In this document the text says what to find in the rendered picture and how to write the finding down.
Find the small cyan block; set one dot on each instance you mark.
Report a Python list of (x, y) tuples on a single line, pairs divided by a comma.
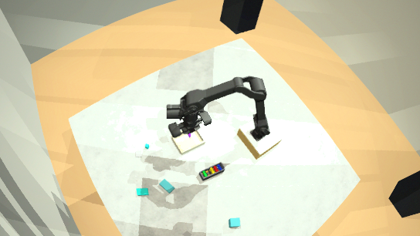
[(234, 222)]

